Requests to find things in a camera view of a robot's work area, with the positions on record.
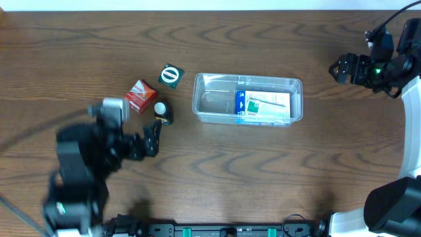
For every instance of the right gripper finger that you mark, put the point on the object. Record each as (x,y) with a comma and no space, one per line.
(340,76)
(340,66)

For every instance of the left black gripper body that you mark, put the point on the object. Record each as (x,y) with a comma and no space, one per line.
(137,147)

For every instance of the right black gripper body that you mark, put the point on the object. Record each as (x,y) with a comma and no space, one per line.
(349,68)

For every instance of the red Panadol box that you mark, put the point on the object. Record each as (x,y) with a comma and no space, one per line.
(140,96)

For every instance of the white green medicine sachet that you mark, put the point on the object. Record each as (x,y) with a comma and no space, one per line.
(262,109)

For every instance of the blue fever patch box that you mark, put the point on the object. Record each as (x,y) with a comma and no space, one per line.
(242,96)

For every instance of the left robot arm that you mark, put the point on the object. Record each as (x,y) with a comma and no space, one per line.
(88,154)

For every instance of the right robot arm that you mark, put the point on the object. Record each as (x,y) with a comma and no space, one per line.
(394,208)

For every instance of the clear plastic container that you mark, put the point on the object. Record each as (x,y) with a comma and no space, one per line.
(214,95)

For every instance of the dark bottle white cap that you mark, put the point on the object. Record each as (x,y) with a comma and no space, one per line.
(163,113)

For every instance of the dark green square box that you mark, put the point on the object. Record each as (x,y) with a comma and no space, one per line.
(171,76)

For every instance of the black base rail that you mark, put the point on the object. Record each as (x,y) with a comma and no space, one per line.
(125,225)

